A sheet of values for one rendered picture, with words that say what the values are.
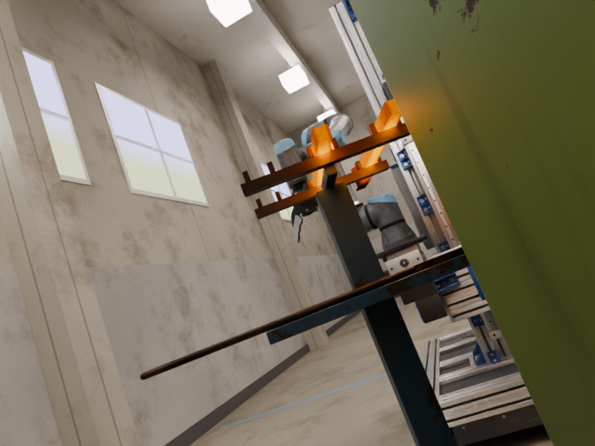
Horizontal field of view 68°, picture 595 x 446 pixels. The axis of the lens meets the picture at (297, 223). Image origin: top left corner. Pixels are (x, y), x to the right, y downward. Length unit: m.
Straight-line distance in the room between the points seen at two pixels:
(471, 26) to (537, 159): 0.13
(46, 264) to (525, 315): 2.95
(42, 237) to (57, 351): 0.72
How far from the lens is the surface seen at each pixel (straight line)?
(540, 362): 0.56
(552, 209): 0.44
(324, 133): 0.72
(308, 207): 1.47
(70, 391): 3.16
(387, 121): 0.77
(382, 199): 1.88
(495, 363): 2.06
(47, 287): 3.20
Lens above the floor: 0.74
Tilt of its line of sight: 10 degrees up
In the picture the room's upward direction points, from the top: 21 degrees counter-clockwise
